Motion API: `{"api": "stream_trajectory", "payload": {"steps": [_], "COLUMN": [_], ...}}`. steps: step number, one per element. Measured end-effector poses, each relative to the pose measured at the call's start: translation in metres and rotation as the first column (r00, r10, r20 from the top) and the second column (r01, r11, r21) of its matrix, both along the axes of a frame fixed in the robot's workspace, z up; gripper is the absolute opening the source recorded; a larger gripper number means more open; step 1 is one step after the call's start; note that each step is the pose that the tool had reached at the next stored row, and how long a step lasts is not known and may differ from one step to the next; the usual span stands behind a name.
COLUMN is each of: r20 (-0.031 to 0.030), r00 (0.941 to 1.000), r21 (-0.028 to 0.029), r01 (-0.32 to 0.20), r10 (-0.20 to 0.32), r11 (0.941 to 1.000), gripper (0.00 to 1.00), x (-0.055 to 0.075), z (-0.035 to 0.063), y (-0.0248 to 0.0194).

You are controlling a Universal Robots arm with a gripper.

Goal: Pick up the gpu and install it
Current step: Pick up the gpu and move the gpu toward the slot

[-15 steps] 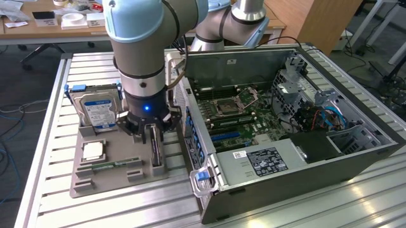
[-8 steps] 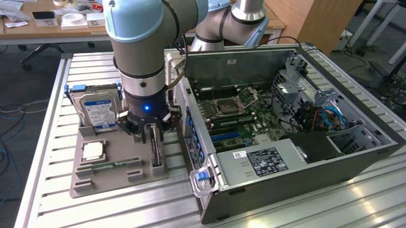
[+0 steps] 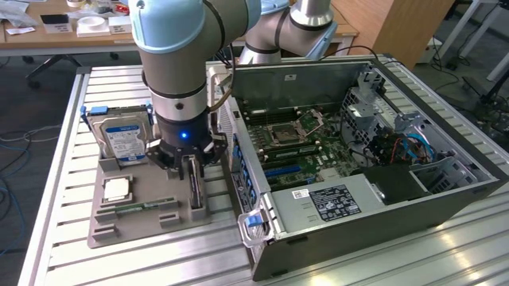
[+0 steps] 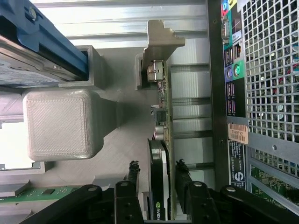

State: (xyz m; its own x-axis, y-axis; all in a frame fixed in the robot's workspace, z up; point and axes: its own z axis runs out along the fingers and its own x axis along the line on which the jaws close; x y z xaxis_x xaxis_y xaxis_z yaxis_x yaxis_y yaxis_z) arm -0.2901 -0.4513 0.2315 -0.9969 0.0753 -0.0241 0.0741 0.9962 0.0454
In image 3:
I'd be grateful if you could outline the dark RAM stick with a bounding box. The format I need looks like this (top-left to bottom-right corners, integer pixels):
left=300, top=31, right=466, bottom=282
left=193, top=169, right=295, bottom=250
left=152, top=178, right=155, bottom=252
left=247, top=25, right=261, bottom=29
left=261, top=144, right=322, bottom=159

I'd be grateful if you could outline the white paper label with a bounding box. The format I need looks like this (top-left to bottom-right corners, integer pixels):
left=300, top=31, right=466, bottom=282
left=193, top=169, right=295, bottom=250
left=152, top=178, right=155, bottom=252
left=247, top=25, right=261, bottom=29
left=4, top=26, right=36, bottom=36

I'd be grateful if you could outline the wooden desk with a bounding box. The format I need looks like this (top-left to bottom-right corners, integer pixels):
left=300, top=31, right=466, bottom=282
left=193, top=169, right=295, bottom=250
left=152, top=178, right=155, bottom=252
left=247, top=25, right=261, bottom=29
left=0, top=0, right=360, bottom=65

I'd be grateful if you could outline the green RAM stick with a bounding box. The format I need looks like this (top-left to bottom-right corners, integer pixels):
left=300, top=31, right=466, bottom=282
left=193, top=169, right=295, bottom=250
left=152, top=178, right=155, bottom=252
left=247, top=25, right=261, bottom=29
left=97, top=198, right=176, bottom=214

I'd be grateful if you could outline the white box with label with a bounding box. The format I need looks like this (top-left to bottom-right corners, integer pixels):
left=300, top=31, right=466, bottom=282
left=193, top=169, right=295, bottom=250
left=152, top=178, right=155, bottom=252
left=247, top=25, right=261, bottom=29
left=106, top=16, right=132, bottom=35

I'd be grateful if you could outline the white box black top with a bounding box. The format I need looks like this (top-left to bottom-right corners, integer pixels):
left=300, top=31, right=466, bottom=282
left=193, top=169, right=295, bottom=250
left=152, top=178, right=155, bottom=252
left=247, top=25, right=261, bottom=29
left=38, top=14, right=73, bottom=34

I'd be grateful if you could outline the black graphics card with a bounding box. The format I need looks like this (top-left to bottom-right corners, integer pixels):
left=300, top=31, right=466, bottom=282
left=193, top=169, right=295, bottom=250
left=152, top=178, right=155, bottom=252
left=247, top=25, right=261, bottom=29
left=185, top=156, right=205, bottom=210

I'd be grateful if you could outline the grey power supply unit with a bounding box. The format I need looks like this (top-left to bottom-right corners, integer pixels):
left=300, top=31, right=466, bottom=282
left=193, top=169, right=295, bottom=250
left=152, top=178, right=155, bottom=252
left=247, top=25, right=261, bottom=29
left=269, top=174, right=390, bottom=234

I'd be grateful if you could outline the white desk frame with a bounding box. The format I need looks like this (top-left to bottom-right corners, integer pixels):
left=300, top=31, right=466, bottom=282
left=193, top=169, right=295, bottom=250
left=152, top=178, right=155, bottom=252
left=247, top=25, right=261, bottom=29
left=435, top=0, right=509, bottom=81

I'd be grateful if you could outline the beige plastic case handle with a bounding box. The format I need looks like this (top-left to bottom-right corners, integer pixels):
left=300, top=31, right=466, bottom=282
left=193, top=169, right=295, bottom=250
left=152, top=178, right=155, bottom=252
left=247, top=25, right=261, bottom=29
left=205, top=66, right=232, bottom=116

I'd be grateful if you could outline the silver CPU chip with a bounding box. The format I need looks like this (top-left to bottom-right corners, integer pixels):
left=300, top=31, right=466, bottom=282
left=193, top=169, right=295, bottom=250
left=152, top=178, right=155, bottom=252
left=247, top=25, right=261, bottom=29
left=101, top=178, right=132, bottom=203

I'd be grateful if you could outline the silver drive cage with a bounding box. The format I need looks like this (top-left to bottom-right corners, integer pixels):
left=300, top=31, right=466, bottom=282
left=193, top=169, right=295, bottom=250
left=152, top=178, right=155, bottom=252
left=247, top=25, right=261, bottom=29
left=339, top=64, right=399, bottom=144

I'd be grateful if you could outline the CPU socket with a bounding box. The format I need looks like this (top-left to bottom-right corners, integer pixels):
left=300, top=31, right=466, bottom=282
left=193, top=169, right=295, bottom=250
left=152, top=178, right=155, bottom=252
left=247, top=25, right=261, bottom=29
left=268, top=123, right=303, bottom=143

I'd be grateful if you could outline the dark grey PC case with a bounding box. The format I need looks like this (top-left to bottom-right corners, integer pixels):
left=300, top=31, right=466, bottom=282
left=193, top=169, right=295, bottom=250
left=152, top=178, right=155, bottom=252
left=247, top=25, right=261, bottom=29
left=205, top=53, right=499, bottom=282

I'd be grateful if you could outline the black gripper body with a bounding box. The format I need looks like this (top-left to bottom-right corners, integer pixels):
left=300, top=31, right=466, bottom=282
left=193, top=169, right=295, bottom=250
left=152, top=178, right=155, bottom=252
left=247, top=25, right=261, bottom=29
left=156, top=114, right=211, bottom=170

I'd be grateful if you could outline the wooden cabinet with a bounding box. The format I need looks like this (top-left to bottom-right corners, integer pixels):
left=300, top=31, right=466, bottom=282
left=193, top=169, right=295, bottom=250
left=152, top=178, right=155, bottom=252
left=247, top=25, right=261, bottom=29
left=330, top=0, right=456, bottom=70

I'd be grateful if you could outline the metal socket cover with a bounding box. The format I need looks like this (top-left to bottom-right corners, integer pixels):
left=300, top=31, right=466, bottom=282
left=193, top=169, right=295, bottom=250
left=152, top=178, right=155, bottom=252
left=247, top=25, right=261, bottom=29
left=295, top=108, right=324, bottom=137

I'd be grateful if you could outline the black wire bundle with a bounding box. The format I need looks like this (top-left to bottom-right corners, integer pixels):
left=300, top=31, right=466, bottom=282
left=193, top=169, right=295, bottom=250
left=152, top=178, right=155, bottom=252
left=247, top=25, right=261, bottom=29
left=366, top=132, right=398, bottom=167

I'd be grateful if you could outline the flat white box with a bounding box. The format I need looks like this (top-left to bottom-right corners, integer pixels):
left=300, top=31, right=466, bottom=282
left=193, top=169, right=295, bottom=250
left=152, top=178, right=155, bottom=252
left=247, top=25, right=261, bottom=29
left=74, top=23, right=112, bottom=38

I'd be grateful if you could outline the black chair base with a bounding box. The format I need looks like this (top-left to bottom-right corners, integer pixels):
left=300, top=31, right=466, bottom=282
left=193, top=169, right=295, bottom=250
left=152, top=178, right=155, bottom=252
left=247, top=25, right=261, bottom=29
left=21, top=52, right=120, bottom=89

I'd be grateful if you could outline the clear plastic case handle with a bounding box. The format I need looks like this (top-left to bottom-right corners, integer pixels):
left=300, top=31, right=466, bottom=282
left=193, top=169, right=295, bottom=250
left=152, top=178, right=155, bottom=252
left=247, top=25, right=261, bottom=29
left=236, top=208, right=276, bottom=248

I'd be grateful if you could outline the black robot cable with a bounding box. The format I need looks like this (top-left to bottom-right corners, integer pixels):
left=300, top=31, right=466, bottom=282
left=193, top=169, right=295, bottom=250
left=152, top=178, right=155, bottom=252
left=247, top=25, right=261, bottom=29
left=204, top=41, right=239, bottom=116

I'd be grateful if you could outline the white floor cable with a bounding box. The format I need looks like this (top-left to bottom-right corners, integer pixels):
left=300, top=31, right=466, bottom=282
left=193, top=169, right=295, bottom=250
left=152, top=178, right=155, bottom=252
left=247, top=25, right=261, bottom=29
left=0, top=125, right=60, bottom=143

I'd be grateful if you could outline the hard disk with blue bracket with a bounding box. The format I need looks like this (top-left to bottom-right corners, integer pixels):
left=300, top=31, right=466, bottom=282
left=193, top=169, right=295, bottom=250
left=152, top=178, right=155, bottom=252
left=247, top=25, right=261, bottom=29
left=80, top=101, right=155, bottom=167

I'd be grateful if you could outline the blue floor cable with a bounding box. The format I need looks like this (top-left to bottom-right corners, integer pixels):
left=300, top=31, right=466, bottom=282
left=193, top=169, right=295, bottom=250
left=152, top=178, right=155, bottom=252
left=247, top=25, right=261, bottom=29
left=0, top=139, right=30, bottom=256

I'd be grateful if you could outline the clear plastic bag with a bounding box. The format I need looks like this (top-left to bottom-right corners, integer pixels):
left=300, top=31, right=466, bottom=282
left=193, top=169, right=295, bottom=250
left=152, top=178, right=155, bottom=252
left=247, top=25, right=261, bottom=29
left=0, top=1, right=38, bottom=27

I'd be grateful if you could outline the black stand base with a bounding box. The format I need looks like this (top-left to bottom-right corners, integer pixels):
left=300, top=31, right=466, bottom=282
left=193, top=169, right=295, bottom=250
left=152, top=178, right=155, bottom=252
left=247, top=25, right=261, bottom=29
left=460, top=76, right=509, bottom=132

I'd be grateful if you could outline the white tape roll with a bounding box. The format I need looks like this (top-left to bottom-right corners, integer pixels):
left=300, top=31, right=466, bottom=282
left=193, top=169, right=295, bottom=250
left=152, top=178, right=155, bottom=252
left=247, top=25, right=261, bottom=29
left=77, top=16, right=105, bottom=30

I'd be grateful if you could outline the blue expansion slot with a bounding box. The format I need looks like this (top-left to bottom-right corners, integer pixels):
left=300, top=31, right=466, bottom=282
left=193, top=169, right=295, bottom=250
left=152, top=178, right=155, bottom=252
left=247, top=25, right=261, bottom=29
left=264, top=165, right=302, bottom=178

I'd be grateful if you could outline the blue wire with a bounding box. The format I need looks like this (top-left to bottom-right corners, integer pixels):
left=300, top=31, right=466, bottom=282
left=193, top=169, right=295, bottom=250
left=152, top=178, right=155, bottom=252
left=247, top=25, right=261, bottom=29
left=398, top=133, right=435, bottom=166

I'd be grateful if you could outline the grey parts rack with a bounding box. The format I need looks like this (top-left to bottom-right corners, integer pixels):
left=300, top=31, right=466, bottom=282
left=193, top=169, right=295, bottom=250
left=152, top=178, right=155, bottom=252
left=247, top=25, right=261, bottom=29
left=85, top=150, right=211, bottom=250

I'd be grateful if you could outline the thin black cable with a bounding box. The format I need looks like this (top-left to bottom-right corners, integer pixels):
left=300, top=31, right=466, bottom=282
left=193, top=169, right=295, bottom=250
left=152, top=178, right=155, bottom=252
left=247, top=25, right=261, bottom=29
left=323, top=45, right=384, bottom=62

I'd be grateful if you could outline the silver disk bay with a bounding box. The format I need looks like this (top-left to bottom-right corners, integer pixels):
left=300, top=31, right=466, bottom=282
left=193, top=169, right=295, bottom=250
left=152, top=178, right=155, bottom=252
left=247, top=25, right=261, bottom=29
left=407, top=153, right=482, bottom=195

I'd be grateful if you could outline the green motherboard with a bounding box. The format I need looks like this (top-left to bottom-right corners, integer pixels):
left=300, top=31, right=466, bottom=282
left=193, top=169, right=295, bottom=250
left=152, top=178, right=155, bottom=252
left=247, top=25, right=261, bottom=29
left=237, top=101, right=368, bottom=193

